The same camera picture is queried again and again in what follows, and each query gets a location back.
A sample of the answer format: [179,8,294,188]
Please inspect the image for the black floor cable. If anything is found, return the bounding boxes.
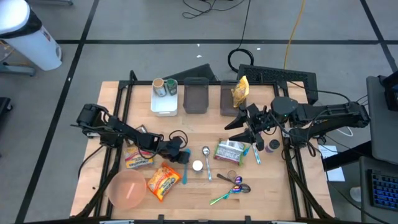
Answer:
[182,0,246,19]

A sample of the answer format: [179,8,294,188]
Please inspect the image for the pink translucent bowl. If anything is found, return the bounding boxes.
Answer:
[107,169,147,210]

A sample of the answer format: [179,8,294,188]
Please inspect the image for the dark metal spoon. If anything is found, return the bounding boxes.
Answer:
[216,173,251,194]

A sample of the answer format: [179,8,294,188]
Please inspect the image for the purple label bottle black cap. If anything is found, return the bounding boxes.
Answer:
[264,139,281,154]

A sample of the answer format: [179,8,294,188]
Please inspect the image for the black backlit keyboard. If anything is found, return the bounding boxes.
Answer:
[368,169,398,212]

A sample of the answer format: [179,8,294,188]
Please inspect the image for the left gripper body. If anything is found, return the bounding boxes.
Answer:
[160,136,185,161]

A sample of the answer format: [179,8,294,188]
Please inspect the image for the pink green ramen packet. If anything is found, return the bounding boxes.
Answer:
[213,138,251,166]

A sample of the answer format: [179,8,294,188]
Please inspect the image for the black desk crossbar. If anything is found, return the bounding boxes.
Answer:
[322,141,373,171]

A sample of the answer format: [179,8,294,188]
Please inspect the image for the white trash can black rim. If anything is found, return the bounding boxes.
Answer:
[0,0,63,72]

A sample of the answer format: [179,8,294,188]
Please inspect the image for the white plastic bin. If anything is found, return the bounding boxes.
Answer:
[150,79,178,118]

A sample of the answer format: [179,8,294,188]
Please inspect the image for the grey table foot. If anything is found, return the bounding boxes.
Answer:
[0,60,35,77]

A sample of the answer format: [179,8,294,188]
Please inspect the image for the grey plastic bin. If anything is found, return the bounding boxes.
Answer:
[220,79,247,118]
[182,77,210,114]

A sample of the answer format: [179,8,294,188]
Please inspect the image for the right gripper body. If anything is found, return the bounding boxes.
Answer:
[246,103,275,135]

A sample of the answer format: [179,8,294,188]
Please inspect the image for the white cable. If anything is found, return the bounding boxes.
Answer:
[334,124,354,138]

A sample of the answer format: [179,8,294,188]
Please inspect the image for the iridescent green spoon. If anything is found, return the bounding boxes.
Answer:
[209,184,244,207]

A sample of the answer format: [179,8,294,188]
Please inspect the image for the black coiled cable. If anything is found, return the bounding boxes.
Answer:
[227,0,255,74]

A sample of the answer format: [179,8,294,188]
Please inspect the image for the white paper sheet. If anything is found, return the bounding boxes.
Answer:
[317,144,346,182]

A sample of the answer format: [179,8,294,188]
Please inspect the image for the grey side desk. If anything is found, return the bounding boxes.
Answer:
[359,75,398,224]

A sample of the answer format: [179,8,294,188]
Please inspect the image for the yellow red ramen packet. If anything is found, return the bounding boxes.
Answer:
[124,146,155,170]

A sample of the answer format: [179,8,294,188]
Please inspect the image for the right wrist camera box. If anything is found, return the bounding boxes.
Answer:
[252,133,266,152]

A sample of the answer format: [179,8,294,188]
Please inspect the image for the orange ramen packet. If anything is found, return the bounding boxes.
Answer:
[146,162,182,202]

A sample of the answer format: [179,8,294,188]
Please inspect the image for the yellow cable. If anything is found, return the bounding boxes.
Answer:
[282,0,307,70]

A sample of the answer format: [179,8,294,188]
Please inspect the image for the silver spoon pale handle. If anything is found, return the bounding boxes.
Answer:
[201,146,213,182]

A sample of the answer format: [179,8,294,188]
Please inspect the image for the green spice jar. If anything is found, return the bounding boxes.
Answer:
[166,78,178,96]

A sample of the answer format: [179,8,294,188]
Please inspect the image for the brown spice packet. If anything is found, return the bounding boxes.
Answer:
[126,124,149,146]

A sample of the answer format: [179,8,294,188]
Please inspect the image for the iridescent purple spoon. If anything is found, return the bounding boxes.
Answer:
[228,175,243,195]

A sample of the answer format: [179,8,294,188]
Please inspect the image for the black desk device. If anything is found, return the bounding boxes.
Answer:
[378,70,398,112]

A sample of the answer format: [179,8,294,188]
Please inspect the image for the white computer mouse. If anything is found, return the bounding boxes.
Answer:
[349,185,362,203]

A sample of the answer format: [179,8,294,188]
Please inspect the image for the bagel seasoning jar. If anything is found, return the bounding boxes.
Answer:
[192,159,204,175]

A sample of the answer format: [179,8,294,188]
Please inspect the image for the teal plastic spoon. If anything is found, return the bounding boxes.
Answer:
[182,148,192,185]

